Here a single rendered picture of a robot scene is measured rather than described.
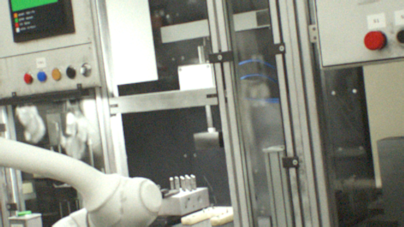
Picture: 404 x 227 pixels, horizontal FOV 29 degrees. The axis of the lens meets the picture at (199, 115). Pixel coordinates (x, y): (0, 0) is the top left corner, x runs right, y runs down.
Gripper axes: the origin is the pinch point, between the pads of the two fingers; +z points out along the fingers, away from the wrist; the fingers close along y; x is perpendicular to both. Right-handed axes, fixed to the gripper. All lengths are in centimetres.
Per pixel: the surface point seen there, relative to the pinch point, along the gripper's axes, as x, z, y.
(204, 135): 0.1, 19.3, 15.5
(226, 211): -4.0, 19.5, -6.4
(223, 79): -20.2, 2.3, 30.8
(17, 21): 47, -1, 55
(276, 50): -37, 1, 36
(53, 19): 32, -1, 53
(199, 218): 3.1, 15.9, -7.5
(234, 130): -22.5, 1.1, 18.1
